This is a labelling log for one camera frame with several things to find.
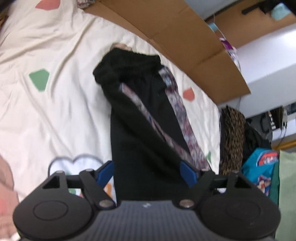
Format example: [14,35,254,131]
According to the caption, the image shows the white purple detergent bag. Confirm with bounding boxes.
[208,22,240,69]

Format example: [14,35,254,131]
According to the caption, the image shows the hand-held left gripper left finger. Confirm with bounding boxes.
[42,161,115,208]

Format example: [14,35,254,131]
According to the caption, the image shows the green cloth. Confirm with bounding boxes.
[268,150,296,241]

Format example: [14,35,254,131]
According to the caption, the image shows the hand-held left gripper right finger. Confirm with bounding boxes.
[179,161,253,208]

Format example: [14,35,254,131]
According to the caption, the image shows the black pants with floral sides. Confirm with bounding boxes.
[93,47,212,202]

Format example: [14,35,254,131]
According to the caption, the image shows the brown cardboard sheet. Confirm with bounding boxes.
[83,0,251,105]

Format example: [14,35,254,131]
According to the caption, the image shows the bear print cream blanket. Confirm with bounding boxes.
[0,0,221,204]

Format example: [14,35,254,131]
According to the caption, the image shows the leopard print garment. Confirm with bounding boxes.
[220,105,247,175]

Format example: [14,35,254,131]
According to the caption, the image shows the grey cabinet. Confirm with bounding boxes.
[185,0,255,21]

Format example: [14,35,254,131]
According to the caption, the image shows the black folded garment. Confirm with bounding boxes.
[243,122,272,160]

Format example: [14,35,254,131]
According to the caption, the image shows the yellow rail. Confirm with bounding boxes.
[272,140,296,150]

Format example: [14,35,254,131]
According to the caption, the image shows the blue patterned bag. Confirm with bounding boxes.
[240,148,280,197]

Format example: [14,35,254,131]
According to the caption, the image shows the hanging black garment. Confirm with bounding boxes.
[242,0,285,15]

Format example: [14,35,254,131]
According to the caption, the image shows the brown cardboard box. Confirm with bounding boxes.
[205,7,296,49]

